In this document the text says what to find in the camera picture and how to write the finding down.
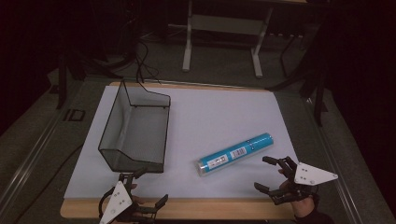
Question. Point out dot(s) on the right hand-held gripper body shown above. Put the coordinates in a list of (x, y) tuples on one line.
[(311, 175)]

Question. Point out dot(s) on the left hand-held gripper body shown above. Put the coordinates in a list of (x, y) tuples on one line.
[(115, 200)]

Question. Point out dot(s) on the blue cylindrical tube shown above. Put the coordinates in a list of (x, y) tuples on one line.
[(233, 154)]

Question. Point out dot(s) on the person's left hand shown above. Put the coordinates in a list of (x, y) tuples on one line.
[(139, 200)]

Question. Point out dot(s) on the person's right hand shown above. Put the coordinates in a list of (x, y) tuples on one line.
[(302, 207)]

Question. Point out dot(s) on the black stand leg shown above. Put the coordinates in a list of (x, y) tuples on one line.
[(320, 99), (61, 81)]

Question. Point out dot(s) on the white table mat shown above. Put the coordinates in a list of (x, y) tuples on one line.
[(205, 118)]

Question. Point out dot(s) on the aluminium rail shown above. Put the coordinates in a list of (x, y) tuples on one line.
[(334, 161), (29, 161)]

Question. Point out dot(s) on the black metal bracket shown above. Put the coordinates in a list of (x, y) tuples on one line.
[(74, 115)]

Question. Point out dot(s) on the white metal stand frame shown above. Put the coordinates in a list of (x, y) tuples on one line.
[(224, 25)]

